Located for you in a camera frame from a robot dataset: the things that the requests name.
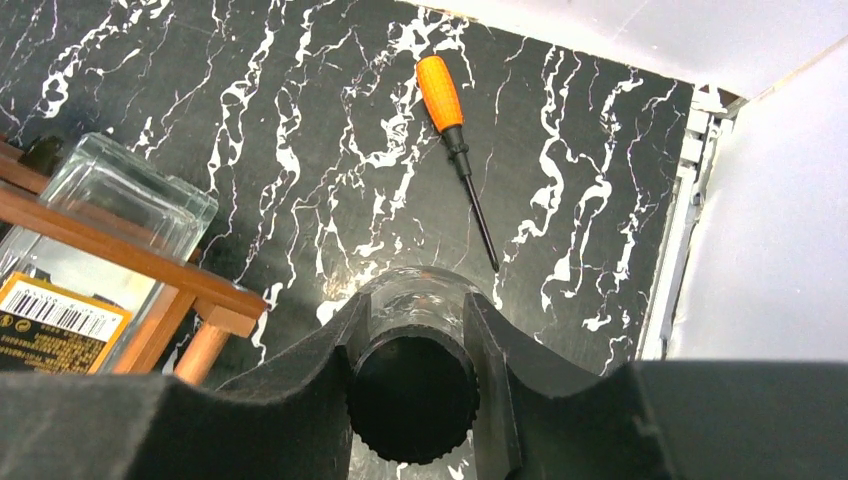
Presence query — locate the brown wooden wine rack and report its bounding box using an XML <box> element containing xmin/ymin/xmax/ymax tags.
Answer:
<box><xmin>1</xmin><ymin>137</ymin><xmax>267</xmax><ymax>384</ymax></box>

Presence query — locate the clear square bottle dark cap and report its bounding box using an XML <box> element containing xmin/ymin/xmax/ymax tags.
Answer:
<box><xmin>1</xmin><ymin>133</ymin><xmax>218</xmax><ymax>374</ymax></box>

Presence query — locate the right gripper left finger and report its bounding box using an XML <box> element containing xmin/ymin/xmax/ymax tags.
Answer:
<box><xmin>1</xmin><ymin>294</ymin><xmax>368</xmax><ymax>479</ymax></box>

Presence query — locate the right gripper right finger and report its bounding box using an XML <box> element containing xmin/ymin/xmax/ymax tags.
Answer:
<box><xmin>463</xmin><ymin>293</ymin><xmax>847</xmax><ymax>479</ymax></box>

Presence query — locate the aluminium frame rail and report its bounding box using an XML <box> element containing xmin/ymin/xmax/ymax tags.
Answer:
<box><xmin>635</xmin><ymin>84</ymin><xmax>736</xmax><ymax>360</ymax></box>

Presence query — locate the clear bottle black cap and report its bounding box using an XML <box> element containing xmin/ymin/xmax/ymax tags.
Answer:
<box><xmin>346</xmin><ymin>266</ymin><xmax>481</xmax><ymax>465</ymax></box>

